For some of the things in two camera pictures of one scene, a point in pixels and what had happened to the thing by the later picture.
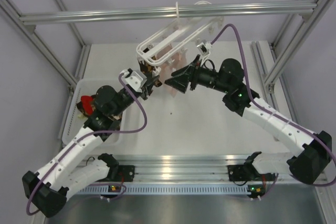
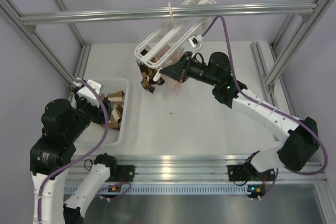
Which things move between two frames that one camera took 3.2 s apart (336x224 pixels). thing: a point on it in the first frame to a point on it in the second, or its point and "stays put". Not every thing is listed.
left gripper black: [147, 87] to [100, 117]
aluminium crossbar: [165, 14] stays put
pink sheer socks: [170, 60] stays put
